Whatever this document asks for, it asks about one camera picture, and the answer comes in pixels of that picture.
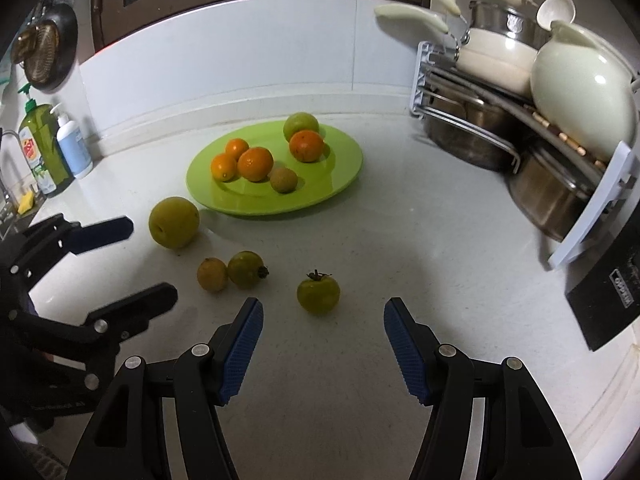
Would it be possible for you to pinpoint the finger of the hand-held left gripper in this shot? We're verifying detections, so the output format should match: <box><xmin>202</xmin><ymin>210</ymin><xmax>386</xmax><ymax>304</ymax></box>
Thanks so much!
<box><xmin>9</xmin><ymin>213</ymin><xmax>135</xmax><ymax>302</ymax></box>
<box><xmin>82</xmin><ymin>282</ymin><xmax>179</xmax><ymax>394</ymax></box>

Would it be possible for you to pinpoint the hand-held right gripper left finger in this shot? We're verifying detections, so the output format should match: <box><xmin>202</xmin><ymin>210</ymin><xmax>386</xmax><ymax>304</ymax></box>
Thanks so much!
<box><xmin>67</xmin><ymin>297</ymin><xmax>265</xmax><ymax>480</ymax></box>

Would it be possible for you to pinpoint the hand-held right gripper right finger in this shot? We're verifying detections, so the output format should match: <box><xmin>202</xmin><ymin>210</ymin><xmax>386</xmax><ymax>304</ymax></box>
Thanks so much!
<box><xmin>383</xmin><ymin>297</ymin><xmax>584</xmax><ymax>480</ymax></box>

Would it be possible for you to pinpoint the small yellow-brown fruit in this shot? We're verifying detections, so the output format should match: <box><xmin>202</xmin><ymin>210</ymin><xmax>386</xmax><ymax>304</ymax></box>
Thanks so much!
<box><xmin>196</xmin><ymin>257</ymin><xmax>230</xmax><ymax>293</ymax></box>

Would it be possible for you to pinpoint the olive green apple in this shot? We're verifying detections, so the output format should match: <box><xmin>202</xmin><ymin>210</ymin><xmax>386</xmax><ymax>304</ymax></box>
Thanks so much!
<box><xmin>148</xmin><ymin>196</ymin><xmax>201</xmax><ymax>250</ymax></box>

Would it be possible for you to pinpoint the green tomato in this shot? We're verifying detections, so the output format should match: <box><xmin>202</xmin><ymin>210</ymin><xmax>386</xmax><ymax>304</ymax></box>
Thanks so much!
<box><xmin>296</xmin><ymin>269</ymin><xmax>341</xmax><ymax>317</ymax></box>
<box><xmin>227</xmin><ymin>250</ymin><xmax>270</xmax><ymax>290</ymax></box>

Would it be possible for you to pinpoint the brown round fruit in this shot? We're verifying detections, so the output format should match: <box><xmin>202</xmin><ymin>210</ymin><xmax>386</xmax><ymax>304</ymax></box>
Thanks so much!
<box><xmin>269</xmin><ymin>167</ymin><xmax>299</xmax><ymax>194</ymax></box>

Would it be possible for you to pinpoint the green plate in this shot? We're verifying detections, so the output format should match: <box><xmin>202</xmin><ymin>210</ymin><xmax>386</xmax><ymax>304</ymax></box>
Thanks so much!
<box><xmin>185</xmin><ymin>122</ymin><xmax>365</xmax><ymax>218</ymax></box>

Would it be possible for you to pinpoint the light green apple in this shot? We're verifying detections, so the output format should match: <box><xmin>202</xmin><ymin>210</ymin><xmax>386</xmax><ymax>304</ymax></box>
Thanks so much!
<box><xmin>283</xmin><ymin>112</ymin><xmax>320</xmax><ymax>144</ymax></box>

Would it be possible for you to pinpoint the white pump bottle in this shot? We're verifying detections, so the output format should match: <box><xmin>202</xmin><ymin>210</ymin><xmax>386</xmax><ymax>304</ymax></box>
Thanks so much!
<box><xmin>49</xmin><ymin>103</ymin><xmax>95</xmax><ymax>180</ymax></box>

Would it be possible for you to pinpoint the green dish soap bottle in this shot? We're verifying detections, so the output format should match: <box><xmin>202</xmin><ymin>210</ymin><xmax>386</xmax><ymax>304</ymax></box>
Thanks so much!
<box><xmin>18</xmin><ymin>83</ymin><xmax>75</xmax><ymax>197</ymax></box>

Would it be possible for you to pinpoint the chrome faucet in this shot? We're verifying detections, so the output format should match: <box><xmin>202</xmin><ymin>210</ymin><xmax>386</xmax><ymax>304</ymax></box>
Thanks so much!
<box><xmin>0</xmin><ymin>129</ymin><xmax>23</xmax><ymax>226</ymax></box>

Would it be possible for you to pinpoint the black frying pan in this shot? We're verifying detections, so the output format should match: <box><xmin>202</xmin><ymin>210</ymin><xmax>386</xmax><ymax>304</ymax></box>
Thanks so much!
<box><xmin>22</xmin><ymin>3</ymin><xmax>80</xmax><ymax>94</ymax></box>

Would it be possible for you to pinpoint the gold mesh colander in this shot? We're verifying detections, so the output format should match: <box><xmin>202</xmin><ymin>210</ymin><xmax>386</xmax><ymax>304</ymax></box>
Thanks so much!
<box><xmin>12</xmin><ymin>19</ymin><xmax>59</xmax><ymax>84</ymax></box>

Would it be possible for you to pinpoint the black knife block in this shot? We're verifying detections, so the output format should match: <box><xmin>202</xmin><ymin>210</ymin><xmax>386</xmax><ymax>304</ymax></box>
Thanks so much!
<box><xmin>563</xmin><ymin>219</ymin><xmax>640</xmax><ymax>352</ymax></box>

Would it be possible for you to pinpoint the white pot rack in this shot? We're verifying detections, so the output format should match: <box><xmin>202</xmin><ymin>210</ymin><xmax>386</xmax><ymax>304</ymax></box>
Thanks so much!
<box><xmin>409</xmin><ymin>41</ymin><xmax>640</xmax><ymax>271</ymax></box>

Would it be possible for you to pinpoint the cream saucepan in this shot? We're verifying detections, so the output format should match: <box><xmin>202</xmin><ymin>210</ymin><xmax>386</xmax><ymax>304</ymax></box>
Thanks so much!
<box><xmin>374</xmin><ymin>2</ymin><xmax>540</xmax><ymax>97</ymax></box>

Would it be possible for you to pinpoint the cream ceramic pot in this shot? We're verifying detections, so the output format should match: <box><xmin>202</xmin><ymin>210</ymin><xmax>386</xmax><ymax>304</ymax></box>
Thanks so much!
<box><xmin>529</xmin><ymin>20</ymin><xmax>639</xmax><ymax>164</ymax></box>

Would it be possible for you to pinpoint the steel pot with cream handle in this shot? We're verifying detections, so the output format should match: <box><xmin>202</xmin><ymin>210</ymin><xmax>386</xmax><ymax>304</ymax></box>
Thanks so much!
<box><xmin>383</xmin><ymin>0</ymin><xmax>552</xmax><ymax>52</ymax></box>

